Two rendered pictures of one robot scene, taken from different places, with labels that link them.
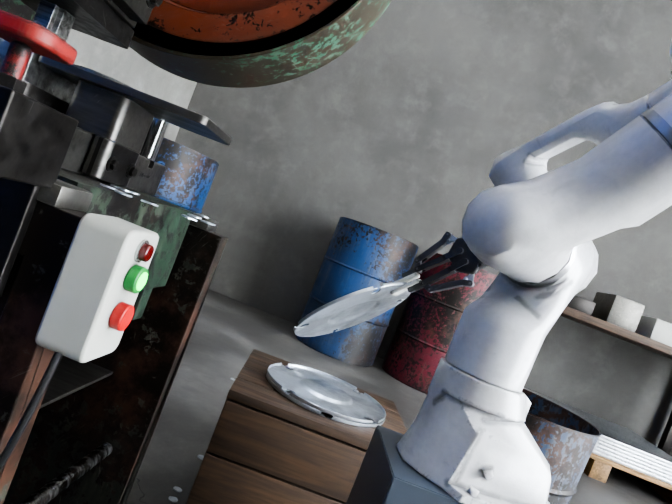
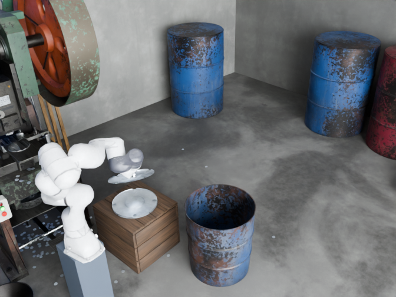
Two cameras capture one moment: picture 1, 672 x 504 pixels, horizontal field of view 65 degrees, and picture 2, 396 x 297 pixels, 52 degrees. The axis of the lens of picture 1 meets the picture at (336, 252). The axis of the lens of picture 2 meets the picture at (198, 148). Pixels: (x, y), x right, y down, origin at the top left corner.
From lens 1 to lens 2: 2.28 m
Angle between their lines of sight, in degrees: 52
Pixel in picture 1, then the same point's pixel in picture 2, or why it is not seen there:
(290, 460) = (109, 226)
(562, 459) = (205, 237)
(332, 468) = (116, 230)
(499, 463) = (71, 246)
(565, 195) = not seen: hidden behind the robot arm
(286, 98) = not seen: outside the picture
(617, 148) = not seen: hidden behind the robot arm
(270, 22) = (66, 89)
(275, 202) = (297, 22)
